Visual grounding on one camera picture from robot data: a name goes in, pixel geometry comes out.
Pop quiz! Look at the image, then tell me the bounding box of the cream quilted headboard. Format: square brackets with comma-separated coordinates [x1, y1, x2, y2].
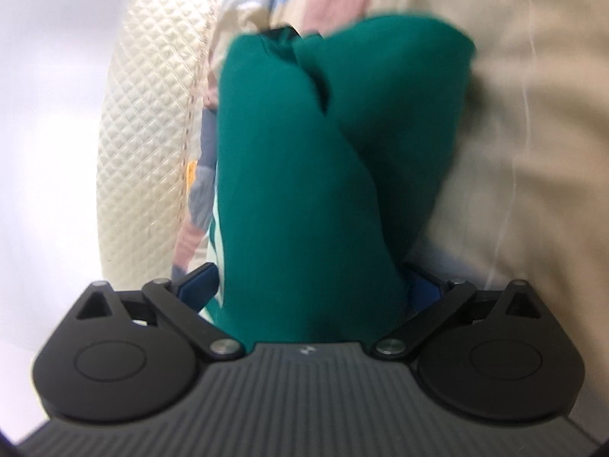
[97, 0, 219, 290]

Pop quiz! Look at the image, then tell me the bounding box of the green zip hoodie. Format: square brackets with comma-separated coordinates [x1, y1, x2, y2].
[206, 14, 475, 348]

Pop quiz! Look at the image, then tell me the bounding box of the patchwork quilt bedspread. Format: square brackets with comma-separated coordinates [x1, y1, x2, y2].
[171, 0, 608, 438]

